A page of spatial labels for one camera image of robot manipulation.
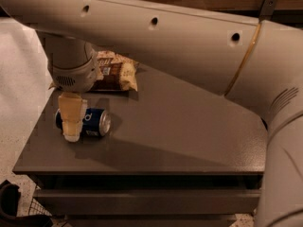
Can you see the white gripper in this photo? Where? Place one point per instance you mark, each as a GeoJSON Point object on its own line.
{"type": "Point", "coordinates": [75, 78]}

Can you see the blue pepsi can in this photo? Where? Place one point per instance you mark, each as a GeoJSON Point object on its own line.
{"type": "Point", "coordinates": [96, 122]}

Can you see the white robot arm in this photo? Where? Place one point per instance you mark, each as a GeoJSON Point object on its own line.
{"type": "Point", "coordinates": [256, 64]}

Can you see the brown yellow chip bag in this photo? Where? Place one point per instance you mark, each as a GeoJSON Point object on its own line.
{"type": "Point", "coordinates": [116, 72]}

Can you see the black bag on floor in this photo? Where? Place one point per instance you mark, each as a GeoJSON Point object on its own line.
{"type": "Point", "coordinates": [9, 199]}

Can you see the grey drawer cabinet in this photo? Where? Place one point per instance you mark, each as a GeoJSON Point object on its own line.
{"type": "Point", "coordinates": [175, 156]}

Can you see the wire basket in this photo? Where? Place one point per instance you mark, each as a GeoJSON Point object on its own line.
{"type": "Point", "coordinates": [36, 208]}

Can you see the metal shelf bracket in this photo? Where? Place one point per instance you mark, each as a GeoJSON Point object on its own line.
{"type": "Point", "coordinates": [267, 9]}

